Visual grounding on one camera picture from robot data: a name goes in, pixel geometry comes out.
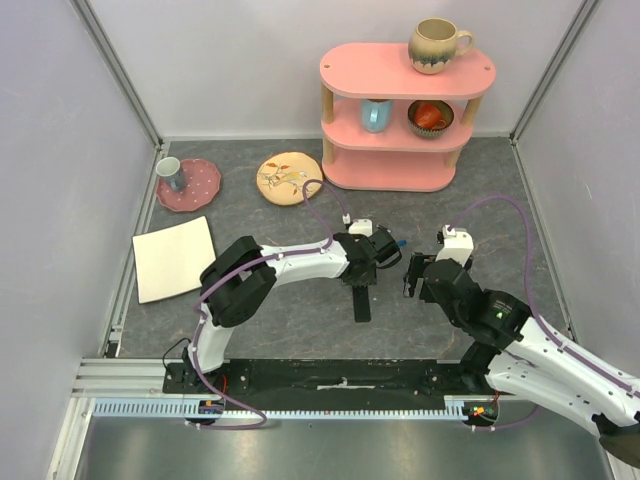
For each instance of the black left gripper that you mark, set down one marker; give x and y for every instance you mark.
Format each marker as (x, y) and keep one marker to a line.
(369, 279)

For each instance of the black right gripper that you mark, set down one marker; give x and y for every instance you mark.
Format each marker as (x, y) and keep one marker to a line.
(414, 273)

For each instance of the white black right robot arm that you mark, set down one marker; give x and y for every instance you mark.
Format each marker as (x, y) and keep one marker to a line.
(516, 353)

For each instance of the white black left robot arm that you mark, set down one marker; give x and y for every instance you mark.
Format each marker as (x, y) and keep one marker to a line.
(236, 284)

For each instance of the pink three-tier shelf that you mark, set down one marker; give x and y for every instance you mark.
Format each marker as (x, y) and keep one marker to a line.
(395, 159)

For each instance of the cream bird plate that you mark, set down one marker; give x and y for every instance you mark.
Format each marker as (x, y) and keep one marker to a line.
(280, 178)

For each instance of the light blue mug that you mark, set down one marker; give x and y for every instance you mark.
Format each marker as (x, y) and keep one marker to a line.
(375, 114)

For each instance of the orange cup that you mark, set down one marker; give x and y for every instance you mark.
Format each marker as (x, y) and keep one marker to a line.
(428, 116)

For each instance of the dark patterned bowl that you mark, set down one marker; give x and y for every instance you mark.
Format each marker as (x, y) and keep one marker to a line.
(446, 110)

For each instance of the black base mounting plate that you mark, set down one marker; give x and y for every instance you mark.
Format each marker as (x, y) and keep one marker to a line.
(346, 385)

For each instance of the pink dotted plate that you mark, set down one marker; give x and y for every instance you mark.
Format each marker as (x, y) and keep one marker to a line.
(203, 182)

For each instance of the beige ceramic mug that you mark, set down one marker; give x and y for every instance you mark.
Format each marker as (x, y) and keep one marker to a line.
(435, 43)

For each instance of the white square plate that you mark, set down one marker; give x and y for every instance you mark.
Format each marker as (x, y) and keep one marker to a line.
(169, 261)

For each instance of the grey blue cup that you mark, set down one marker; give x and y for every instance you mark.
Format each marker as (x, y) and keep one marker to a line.
(170, 171)

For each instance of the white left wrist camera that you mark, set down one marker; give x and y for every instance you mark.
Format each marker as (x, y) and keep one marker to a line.
(357, 226)

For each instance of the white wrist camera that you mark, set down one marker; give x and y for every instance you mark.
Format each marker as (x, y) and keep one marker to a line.
(357, 226)
(457, 244)

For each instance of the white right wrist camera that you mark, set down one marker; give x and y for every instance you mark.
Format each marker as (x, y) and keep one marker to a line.
(457, 244)

